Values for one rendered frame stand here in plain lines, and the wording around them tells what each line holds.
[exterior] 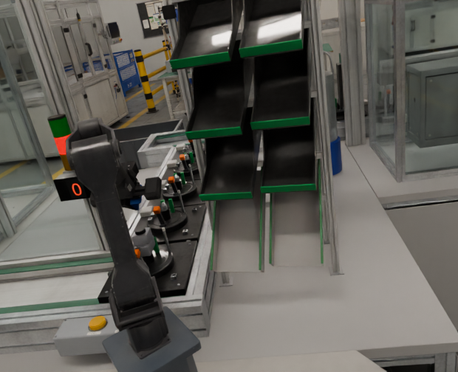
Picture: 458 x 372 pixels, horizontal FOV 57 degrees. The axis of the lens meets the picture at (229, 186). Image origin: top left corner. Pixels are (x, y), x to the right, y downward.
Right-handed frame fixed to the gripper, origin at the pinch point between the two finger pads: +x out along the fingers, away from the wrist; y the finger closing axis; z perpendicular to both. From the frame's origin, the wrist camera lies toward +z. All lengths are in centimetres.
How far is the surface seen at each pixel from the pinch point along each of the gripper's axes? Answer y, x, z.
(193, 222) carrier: -9.2, 29.6, 8.8
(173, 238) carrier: -4.3, 24.6, 0.8
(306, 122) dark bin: -47, -21, 1
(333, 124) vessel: -65, 47, 58
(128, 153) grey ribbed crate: 66, 133, 134
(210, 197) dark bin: -22.9, -6.7, -6.2
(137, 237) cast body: 0.4, 6.4, -7.4
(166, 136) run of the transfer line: 25, 95, 110
